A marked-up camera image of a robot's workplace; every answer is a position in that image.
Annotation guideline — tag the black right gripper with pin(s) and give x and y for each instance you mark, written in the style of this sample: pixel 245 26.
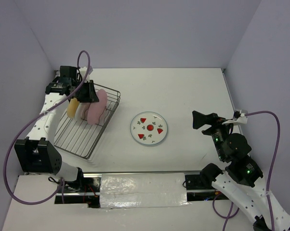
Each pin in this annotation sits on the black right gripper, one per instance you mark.
pixel 214 120

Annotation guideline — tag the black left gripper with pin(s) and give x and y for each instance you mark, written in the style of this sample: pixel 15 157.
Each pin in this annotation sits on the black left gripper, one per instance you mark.
pixel 91 96

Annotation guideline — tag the pink plate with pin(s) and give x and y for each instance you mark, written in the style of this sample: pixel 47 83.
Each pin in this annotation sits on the pink plate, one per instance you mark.
pixel 95 110

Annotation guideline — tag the white strawberry pattern plate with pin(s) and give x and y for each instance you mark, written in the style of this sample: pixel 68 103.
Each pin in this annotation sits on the white strawberry pattern plate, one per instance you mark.
pixel 148 128

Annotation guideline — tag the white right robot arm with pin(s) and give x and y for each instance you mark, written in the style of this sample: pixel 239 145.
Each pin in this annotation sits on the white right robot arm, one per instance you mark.
pixel 242 181

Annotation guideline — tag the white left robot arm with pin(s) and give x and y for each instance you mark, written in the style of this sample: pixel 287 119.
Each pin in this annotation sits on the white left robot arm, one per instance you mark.
pixel 36 152

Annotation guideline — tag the yellow plate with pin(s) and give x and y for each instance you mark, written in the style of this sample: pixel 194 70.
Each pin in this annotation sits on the yellow plate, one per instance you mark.
pixel 72 107

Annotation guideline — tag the white plate blue rim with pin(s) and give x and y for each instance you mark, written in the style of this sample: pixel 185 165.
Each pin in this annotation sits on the white plate blue rim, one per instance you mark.
pixel 82 111

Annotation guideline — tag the silver foil tape cover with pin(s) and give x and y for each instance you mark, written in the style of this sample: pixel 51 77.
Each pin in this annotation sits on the silver foil tape cover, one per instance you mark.
pixel 142 190

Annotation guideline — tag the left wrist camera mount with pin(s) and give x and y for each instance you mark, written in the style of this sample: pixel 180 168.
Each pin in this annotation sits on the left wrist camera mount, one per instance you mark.
pixel 82 72

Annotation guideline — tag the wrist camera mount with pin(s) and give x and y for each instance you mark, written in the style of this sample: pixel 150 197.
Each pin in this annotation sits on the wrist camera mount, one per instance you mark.
pixel 239 117
pixel 82 72

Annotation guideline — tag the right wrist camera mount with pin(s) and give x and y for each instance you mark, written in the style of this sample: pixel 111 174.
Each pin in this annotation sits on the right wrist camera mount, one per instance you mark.
pixel 239 117

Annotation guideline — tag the metal wire dish rack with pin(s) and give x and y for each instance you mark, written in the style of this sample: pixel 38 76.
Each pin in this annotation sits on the metal wire dish rack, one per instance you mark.
pixel 76 136

